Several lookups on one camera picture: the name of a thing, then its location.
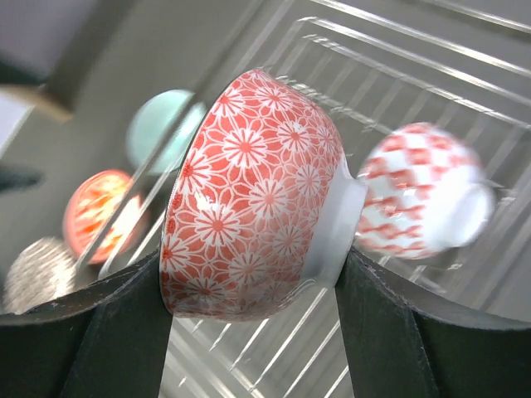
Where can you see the beige lattice patterned bowl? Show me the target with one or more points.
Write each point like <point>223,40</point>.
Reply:
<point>44,271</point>

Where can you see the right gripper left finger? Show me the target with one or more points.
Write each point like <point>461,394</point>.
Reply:
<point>106,340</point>

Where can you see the red daisy patterned bowl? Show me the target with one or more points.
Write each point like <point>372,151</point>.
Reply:
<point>263,208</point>

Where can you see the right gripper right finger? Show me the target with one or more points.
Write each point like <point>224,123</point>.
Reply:
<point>402,340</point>

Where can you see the white red patterned bowl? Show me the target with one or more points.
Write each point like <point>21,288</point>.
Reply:
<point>427,193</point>

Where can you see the red floral bowl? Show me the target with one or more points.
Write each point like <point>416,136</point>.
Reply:
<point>91,206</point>

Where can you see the metal wire dish rack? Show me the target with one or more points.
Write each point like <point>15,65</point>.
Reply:
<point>375,66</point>

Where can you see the mint green bowl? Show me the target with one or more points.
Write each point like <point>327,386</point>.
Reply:
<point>150,123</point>

